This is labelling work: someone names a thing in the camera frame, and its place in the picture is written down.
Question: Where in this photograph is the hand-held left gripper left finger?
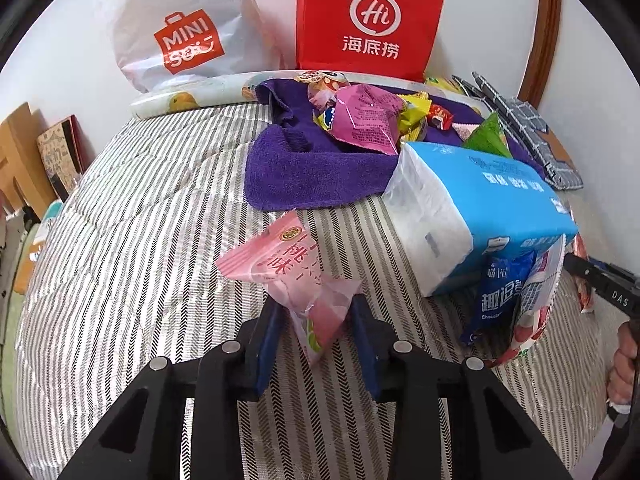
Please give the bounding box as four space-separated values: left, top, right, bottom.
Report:
57 297 288 480

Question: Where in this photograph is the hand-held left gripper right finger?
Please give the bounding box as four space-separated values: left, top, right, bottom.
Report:
350 292 576 480

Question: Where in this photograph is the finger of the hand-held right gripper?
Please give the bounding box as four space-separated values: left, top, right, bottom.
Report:
564 254 608 291

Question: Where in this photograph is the white red fruit snack packet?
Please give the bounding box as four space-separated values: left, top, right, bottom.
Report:
492 237 566 366

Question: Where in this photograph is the pale pink snack packet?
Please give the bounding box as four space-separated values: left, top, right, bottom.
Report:
216 210 363 366

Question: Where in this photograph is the person's right hand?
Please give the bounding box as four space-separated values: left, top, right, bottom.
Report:
606 319 640 411

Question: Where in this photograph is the blue cookie packet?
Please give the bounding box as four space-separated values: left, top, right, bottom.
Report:
460 250 538 346

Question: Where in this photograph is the blue tissue pack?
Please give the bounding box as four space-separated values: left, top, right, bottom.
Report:
382 141 580 297

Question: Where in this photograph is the striped quilt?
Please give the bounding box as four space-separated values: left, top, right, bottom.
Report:
15 100 616 480

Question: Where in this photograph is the green snack bag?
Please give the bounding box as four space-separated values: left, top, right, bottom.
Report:
461 112 513 160

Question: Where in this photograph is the grey checked cloth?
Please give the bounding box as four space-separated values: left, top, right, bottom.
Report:
452 72 585 191

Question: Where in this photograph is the purple towel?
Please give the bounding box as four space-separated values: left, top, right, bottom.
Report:
245 77 546 211

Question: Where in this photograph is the small red candy packet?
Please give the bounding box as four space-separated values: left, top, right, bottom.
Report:
427 104 455 131

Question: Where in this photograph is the magenta snack packet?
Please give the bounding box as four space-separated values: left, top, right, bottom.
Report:
327 84 406 156

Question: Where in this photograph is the blue white candy packet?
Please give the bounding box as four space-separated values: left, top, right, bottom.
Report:
314 105 341 133

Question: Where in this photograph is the yellow candy packet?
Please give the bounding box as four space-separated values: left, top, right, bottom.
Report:
397 92 432 141

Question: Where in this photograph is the fruit print pillow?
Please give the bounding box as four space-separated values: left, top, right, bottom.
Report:
131 71 488 121

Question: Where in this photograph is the brown printed box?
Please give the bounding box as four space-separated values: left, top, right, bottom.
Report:
36 115 91 203

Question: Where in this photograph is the wooden furniture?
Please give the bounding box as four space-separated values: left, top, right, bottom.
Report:
0 102 56 216

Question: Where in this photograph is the white plastic bag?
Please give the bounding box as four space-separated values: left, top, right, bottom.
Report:
107 0 281 93

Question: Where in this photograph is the red paper bag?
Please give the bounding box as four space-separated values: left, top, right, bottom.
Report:
295 0 448 83

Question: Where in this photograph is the wooden door frame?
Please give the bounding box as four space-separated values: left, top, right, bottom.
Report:
517 0 563 106

